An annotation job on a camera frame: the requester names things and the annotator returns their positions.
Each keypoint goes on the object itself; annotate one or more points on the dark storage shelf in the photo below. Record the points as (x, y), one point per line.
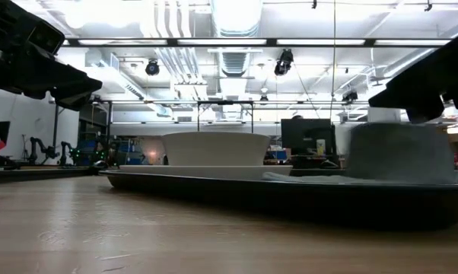
(96, 118)

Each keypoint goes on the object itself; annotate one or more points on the black background rack frame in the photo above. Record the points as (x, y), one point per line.
(225, 102)

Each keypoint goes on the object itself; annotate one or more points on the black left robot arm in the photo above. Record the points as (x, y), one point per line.
(0, 19)

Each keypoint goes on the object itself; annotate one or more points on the black plastic tray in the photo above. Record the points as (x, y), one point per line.
(290, 201)

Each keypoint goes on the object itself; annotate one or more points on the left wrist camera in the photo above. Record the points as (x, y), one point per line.
(46, 37)

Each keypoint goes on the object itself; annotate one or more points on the small black background robot arm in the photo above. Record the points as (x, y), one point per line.
(39, 146)
(66, 150)

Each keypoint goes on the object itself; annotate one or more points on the silver ventilation duct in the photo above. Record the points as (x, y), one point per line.
(234, 23)

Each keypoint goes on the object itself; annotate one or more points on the white round plate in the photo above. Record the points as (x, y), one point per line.
(198, 172)

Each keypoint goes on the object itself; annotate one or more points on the black monitor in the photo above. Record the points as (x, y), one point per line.
(305, 133)

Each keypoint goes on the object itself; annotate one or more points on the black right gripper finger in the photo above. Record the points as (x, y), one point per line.
(425, 114)
(411, 87)

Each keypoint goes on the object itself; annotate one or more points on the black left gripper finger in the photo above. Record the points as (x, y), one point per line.
(82, 85)
(71, 102)

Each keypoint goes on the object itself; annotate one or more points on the beige bowl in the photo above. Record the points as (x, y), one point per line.
(214, 148)

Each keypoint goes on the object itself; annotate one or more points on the black ceiling spotlight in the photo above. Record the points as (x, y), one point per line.
(152, 68)

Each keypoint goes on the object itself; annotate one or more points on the grey cloth napkin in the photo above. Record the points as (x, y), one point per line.
(400, 152)

